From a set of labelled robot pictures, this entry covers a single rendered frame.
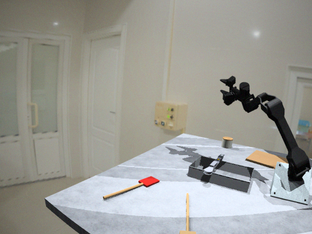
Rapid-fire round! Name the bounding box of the grey cylinder with orange top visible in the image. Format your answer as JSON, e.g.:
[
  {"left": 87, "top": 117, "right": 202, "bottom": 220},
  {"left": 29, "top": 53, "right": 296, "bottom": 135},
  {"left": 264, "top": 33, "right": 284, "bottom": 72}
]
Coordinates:
[{"left": 221, "top": 137, "right": 233, "bottom": 149}]

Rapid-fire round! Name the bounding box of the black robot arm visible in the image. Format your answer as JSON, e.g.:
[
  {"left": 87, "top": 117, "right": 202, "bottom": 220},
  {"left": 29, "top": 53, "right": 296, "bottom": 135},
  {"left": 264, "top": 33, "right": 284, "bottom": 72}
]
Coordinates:
[{"left": 222, "top": 82, "right": 311, "bottom": 182}]

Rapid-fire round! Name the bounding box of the light wooden board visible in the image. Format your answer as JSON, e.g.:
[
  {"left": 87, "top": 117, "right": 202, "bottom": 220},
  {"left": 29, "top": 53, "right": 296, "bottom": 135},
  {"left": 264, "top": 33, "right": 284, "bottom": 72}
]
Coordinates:
[{"left": 245, "top": 150, "right": 288, "bottom": 169}]

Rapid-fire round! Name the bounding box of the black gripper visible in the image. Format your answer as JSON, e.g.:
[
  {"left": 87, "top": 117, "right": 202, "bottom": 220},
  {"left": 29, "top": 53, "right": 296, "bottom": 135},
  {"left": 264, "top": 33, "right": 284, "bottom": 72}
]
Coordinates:
[{"left": 220, "top": 76, "right": 240, "bottom": 101}]

